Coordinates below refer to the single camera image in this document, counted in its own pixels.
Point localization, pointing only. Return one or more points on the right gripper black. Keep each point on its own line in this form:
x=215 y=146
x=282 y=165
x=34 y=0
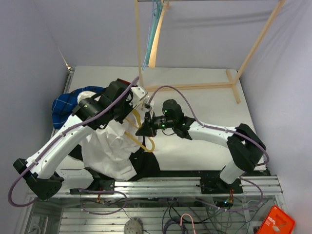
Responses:
x=147 y=128

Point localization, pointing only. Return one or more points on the red black plaid garment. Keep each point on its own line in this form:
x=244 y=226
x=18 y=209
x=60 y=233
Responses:
x=123 y=81

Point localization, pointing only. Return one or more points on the aluminium frame rail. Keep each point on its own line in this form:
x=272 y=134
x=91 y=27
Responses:
x=186 y=186

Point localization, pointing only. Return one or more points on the light wooden hanger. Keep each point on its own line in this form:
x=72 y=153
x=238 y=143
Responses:
x=153 y=53

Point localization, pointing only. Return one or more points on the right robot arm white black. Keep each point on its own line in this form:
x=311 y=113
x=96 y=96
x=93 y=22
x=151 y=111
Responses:
x=245 y=147

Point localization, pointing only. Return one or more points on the teal plastic hanger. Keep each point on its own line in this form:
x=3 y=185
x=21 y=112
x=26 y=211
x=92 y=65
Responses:
x=156 y=10

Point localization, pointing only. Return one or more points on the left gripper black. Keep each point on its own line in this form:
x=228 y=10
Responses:
x=129 y=107

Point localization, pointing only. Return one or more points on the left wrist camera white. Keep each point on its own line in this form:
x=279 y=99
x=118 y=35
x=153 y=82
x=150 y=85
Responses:
x=139 y=94

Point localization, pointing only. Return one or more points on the blue plaid shirt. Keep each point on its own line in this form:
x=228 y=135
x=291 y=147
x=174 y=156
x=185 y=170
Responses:
x=63 y=106

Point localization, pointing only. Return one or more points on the white shirt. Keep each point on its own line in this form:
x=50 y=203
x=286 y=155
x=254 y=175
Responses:
x=113 y=144

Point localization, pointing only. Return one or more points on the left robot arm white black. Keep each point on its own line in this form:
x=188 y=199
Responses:
x=41 y=172

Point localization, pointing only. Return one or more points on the grey perforated shoe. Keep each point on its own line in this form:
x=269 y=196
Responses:
x=133 y=226

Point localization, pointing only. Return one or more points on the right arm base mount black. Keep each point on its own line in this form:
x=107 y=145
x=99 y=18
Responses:
x=210 y=183

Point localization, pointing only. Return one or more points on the orange box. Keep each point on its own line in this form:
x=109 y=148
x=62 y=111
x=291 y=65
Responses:
x=277 y=222

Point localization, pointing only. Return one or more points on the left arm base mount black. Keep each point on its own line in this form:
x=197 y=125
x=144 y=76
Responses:
x=102 y=186

